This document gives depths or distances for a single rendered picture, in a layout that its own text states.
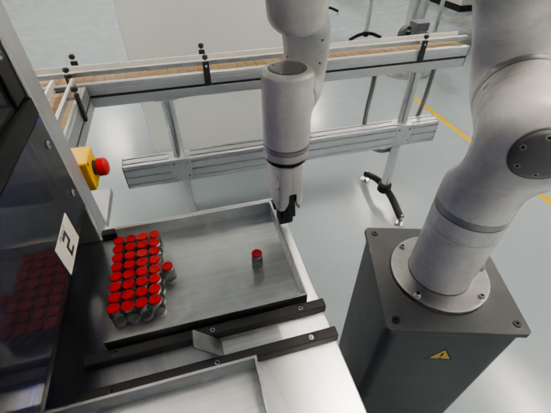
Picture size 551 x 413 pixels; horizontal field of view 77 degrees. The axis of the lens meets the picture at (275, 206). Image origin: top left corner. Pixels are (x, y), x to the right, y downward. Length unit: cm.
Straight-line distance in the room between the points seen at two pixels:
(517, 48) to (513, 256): 176
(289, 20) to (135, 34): 157
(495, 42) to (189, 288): 62
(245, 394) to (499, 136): 49
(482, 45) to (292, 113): 27
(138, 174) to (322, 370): 129
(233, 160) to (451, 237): 120
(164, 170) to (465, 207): 133
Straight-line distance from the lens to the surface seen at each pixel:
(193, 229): 79
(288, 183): 63
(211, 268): 71
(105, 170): 83
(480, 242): 65
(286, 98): 55
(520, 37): 56
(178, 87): 145
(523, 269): 222
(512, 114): 47
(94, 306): 73
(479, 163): 50
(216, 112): 219
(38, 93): 70
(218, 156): 165
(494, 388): 175
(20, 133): 60
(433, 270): 71
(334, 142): 178
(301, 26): 51
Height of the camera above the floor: 144
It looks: 42 degrees down
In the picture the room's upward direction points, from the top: straight up
